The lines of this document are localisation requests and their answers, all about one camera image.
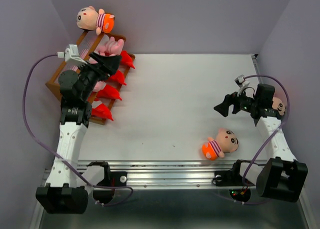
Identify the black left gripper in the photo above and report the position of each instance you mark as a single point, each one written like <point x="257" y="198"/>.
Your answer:
<point x="107" y="66"/>

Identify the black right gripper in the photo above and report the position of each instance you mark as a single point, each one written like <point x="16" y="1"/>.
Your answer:
<point x="223" y="108"/>

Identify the pink striped pig plush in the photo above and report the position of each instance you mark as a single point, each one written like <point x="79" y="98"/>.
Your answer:
<point x="111" y="47"/>
<point x="100" y="85"/>
<point x="92" y="61"/>

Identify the red shark plush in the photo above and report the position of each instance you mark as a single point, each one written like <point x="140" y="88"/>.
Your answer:
<point x="126" y="59"/>
<point x="118" y="77"/>
<point x="100" y="110"/>
<point x="109" y="92"/>

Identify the pink striped pig plush front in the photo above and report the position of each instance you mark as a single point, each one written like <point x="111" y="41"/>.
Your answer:
<point x="111" y="47"/>

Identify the boy doll orange pants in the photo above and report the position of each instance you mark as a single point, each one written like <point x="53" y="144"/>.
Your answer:
<point x="91" y="20"/>
<point x="278" y="105"/>
<point x="225" y="142"/>

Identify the pink striped pig plush back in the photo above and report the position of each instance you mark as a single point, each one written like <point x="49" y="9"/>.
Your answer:
<point x="92" y="61"/>

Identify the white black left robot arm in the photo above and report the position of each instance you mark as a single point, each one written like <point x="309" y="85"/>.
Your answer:
<point x="66" y="191"/>

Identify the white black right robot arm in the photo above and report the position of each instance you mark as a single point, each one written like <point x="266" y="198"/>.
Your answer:
<point x="282" y="177"/>

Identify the wooden tiered shelf rack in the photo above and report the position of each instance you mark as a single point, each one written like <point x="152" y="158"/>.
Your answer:
<point x="86" y="44"/>

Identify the boy doll orange pants front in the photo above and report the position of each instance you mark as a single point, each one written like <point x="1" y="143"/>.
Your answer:
<point x="225" y="142"/>

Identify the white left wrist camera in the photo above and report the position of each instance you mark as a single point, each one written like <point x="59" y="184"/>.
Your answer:
<point x="71" y="55"/>

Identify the aluminium front mounting rail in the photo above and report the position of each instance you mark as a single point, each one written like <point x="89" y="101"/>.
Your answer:
<point x="170" y="175"/>

